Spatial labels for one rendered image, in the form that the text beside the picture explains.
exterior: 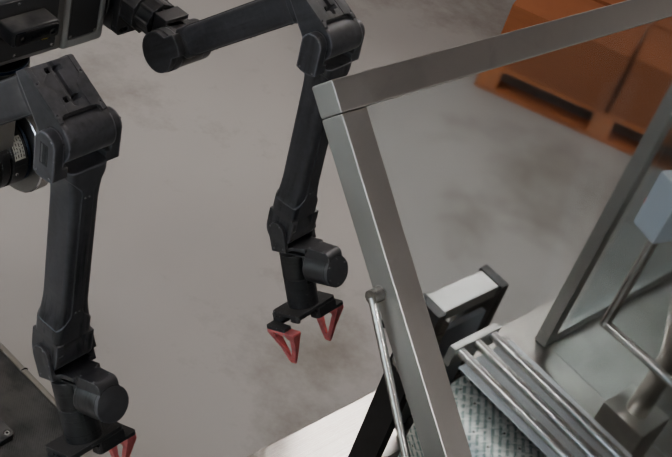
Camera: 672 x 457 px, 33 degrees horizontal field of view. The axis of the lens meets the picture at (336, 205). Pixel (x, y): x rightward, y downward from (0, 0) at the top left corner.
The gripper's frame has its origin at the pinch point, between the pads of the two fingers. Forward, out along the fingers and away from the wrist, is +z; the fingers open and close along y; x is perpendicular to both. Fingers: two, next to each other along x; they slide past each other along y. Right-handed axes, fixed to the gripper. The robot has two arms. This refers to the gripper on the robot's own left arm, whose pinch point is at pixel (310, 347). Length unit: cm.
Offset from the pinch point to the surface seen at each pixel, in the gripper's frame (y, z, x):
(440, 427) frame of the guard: -64, -43, -82
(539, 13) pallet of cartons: 274, 4, 119
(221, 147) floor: 135, 23, 172
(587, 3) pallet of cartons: 306, 7, 114
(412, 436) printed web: -24, -8, -43
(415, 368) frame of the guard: -64, -48, -80
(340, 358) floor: 95, 71, 87
